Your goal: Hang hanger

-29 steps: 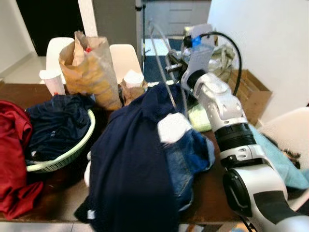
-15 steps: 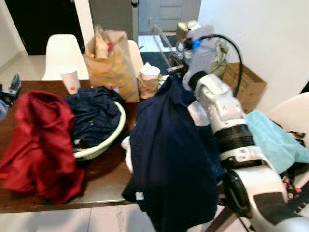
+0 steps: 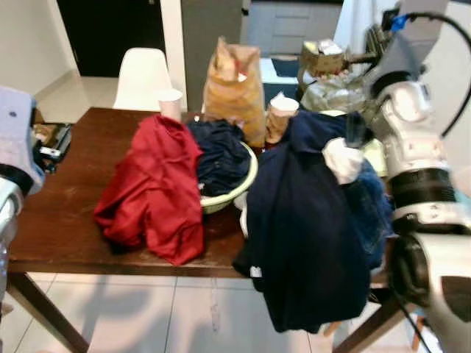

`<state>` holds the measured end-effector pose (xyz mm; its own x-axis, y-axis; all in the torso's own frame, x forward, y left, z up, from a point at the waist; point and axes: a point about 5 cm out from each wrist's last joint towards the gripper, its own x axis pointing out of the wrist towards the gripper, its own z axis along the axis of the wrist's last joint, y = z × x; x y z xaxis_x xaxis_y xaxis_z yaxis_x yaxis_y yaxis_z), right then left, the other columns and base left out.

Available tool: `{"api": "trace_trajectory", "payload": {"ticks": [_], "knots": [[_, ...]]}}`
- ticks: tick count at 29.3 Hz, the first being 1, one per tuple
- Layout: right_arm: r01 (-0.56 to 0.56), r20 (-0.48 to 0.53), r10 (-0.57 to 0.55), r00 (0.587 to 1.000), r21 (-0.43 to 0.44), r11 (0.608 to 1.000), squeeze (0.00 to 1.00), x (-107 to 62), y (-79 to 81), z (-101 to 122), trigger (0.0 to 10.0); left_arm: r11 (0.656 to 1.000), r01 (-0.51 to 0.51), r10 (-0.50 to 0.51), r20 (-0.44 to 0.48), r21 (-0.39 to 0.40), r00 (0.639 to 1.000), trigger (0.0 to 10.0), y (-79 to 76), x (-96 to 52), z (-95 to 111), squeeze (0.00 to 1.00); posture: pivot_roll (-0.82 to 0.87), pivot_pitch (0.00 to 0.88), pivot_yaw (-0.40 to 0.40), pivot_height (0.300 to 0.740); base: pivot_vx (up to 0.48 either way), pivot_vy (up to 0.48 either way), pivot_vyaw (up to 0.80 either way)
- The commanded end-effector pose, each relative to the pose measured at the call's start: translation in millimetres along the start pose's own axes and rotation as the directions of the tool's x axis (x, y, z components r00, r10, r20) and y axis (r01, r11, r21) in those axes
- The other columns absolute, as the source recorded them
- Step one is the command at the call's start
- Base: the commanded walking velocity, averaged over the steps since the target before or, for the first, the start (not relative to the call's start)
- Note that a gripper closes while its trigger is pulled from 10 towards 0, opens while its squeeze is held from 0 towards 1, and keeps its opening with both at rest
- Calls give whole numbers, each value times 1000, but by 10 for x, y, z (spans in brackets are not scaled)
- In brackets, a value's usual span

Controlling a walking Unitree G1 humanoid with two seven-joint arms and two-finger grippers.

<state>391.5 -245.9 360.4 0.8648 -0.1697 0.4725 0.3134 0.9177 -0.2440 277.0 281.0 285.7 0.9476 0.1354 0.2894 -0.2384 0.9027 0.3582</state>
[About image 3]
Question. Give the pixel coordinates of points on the white paper cup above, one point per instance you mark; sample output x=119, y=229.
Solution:
x=169, y=103

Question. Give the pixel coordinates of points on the grey kitchen cabinet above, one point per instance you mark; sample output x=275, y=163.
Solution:
x=294, y=26

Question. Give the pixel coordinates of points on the olive green bag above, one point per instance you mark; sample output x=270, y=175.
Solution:
x=331, y=92

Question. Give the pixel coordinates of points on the dark wooden table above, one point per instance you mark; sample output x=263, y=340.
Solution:
x=66, y=213

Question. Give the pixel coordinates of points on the black case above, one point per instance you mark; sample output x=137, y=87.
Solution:
x=55, y=147

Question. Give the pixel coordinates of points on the pale green basket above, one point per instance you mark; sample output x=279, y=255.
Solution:
x=235, y=195

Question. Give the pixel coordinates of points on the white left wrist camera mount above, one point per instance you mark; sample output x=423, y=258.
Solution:
x=15, y=125

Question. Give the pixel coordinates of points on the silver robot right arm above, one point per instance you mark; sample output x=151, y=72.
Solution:
x=419, y=147

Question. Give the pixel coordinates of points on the dark navy shirt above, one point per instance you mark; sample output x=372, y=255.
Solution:
x=309, y=243

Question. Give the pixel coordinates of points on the red shirt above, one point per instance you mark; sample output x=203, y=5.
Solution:
x=154, y=191

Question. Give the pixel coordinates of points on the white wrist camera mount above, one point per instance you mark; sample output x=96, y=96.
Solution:
x=408, y=48
x=15, y=125

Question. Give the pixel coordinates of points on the brown paper bag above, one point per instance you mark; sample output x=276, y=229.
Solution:
x=234, y=92

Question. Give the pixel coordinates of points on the white plastic chair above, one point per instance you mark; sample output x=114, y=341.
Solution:
x=140, y=77

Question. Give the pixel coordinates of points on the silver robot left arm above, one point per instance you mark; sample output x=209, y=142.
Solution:
x=9, y=220

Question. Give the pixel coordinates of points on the white fabric piece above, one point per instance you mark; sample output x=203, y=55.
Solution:
x=342, y=162

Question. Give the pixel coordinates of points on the brown cup with white lid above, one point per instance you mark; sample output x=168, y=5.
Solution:
x=282, y=118

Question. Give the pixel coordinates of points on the dark blue crumpled garment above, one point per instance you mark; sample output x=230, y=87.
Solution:
x=221, y=154

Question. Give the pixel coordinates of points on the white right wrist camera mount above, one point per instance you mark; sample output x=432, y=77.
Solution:
x=408, y=48

